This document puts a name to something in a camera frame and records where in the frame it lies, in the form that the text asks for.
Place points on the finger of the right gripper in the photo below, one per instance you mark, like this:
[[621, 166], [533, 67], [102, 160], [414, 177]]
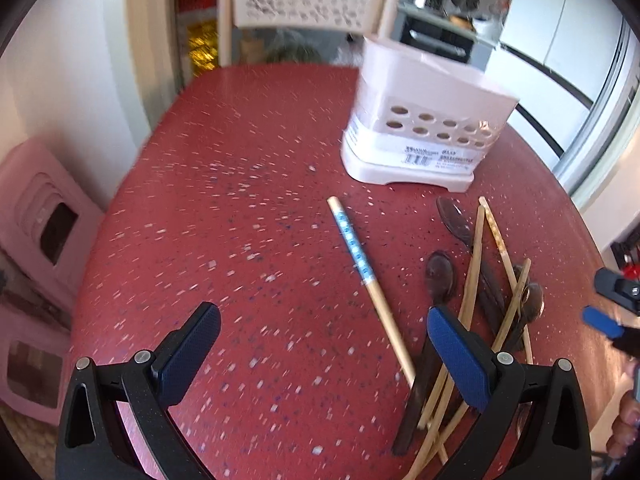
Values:
[[617, 288], [602, 323]]

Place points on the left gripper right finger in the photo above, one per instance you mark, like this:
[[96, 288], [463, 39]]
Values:
[[555, 440]]

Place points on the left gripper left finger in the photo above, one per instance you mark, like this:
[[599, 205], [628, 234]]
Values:
[[93, 442]]

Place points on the patterned bamboo chopstick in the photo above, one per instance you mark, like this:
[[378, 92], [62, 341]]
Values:
[[508, 267]]

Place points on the blue patterned chopstick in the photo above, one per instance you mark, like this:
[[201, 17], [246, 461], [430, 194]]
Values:
[[374, 289]]

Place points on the plain bamboo chopstick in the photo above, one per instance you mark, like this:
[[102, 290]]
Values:
[[465, 315]]

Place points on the person right hand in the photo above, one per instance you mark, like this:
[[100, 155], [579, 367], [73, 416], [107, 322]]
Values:
[[625, 428]]

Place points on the pink plastic stool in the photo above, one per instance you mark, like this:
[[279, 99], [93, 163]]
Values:
[[48, 227]]

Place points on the white refrigerator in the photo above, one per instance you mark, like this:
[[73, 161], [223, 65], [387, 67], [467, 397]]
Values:
[[572, 65]]

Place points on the white plastic utensil holder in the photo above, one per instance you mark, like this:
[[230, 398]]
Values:
[[420, 118]]

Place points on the black built-in oven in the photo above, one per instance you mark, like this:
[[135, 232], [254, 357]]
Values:
[[436, 40]]

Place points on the cream floral plastic basket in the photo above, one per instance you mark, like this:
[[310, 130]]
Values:
[[356, 17]]

